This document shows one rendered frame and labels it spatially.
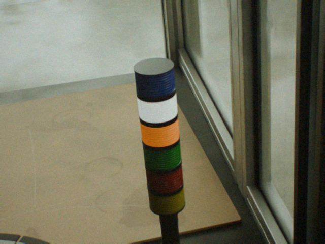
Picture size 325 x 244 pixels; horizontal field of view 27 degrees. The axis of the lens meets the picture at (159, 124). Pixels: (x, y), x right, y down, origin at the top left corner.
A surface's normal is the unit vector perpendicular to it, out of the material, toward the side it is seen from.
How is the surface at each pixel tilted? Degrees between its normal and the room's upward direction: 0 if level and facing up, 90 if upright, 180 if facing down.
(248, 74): 90
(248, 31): 90
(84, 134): 0
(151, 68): 0
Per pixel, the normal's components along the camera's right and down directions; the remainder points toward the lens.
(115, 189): -0.09, -0.87
